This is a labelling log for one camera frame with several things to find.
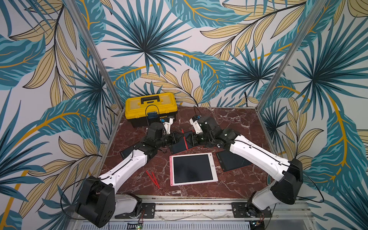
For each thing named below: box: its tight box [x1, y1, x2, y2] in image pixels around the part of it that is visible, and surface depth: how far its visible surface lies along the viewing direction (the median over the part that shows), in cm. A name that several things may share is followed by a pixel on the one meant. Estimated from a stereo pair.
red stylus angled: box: [151, 171, 161, 189], surface depth 85 cm
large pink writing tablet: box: [169, 152, 219, 187], surface depth 92 cm
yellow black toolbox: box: [124, 92, 178, 128], surface depth 100 cm
